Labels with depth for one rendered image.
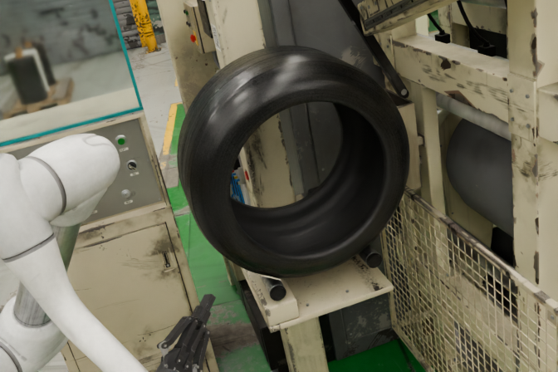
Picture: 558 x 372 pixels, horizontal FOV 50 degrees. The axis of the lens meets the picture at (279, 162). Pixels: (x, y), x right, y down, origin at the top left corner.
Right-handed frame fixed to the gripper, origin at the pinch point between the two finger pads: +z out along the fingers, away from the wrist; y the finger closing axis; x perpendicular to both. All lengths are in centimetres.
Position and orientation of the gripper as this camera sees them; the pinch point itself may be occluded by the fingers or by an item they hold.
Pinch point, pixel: (203, 308)
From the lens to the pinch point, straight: 145.8
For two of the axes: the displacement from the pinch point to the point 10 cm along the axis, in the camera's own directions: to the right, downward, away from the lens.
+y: 6.3, 6.4, 4.4
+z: 3.4, -7.4, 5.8
